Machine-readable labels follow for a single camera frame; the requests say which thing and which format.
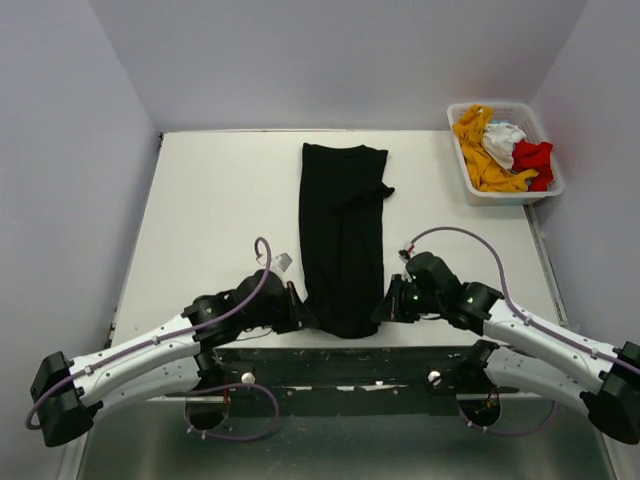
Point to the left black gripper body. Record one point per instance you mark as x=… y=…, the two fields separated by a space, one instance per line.
x=282 y=317

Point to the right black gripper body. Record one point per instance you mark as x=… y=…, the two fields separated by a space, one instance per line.
x=407 y=301

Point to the black t shirt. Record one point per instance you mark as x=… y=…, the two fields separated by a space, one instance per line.
x=341 y=200

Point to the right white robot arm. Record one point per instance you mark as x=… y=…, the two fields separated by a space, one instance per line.
x=520 y=350

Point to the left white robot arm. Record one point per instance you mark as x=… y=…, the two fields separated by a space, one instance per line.
x=176 y=358

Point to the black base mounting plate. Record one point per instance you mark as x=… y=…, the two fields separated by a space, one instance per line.
x=307 y=382

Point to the yellow t shirt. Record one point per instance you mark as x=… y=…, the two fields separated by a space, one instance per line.
x=485 y=173

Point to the white t shirt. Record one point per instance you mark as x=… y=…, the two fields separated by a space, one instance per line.
x=499 y=140

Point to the red t shirt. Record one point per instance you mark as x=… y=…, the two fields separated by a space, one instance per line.
x=528 y=156

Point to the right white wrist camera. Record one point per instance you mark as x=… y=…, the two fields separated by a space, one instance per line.
x=407 y=252

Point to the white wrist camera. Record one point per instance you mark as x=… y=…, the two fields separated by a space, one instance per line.
x=407 y=252
x=279 y=264

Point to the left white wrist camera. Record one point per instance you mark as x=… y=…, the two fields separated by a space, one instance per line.
x=279 y=264

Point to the aluminium frame rail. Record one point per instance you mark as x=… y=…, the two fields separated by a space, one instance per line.
x=547 y=267

